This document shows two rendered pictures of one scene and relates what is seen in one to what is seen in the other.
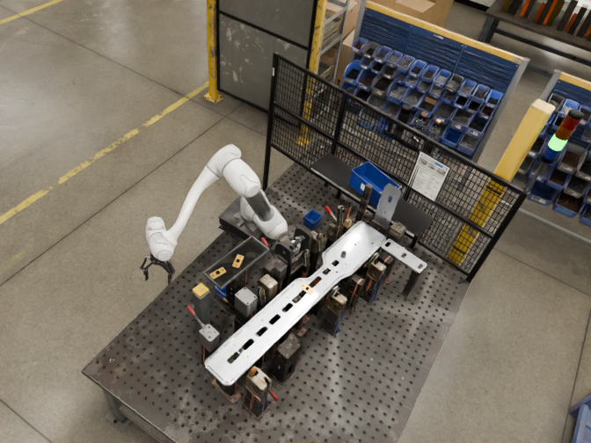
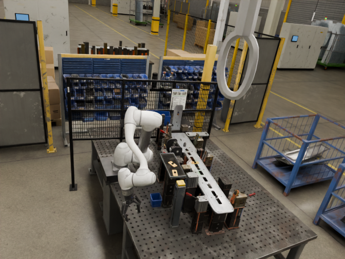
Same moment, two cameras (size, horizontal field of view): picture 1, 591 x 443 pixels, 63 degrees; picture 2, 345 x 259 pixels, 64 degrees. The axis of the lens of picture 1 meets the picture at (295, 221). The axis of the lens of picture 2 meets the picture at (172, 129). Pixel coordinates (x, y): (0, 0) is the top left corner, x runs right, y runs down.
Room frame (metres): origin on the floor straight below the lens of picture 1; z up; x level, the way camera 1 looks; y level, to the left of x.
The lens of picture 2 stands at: (0.40, 1.96, 2.51)
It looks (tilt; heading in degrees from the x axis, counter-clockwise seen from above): 26 degrees down; 306
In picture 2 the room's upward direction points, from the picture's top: 8 degrees clockwise
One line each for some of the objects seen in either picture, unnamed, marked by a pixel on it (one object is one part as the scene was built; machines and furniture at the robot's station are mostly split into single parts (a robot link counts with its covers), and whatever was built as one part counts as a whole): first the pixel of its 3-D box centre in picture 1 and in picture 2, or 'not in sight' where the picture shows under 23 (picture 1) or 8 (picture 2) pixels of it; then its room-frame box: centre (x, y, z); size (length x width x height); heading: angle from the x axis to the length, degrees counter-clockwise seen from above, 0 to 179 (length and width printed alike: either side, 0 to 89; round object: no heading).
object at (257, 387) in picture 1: (258, 393); (235, 210); (0.99, 0.05, 0.88); 0.15 x 0.11 x 0.36; 56
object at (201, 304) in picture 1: (202, 314); (177, 205); (1.37, 0.42, 0.92); 0.08 x 0.08 x 0.44; 56
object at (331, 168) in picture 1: (368, 192); (156, 123); (2.44, -0.47, 1.02); 0.90 x 0.22 x 0.03; 56
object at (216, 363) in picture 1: (305, 292); (196, 164); (1.56, -0.12, 1.00); 1.38 x 0.22 x 0.02; 146
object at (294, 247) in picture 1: (290, 264); (172, 163); (1.78, -0.01, 0.94); 0.18 x 0.13 x 0.49; 146
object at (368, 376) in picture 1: (325, 286); (178, 171); (1.85, -0.26, 0.68); 2.56 x 1.61 x 0.04; 155
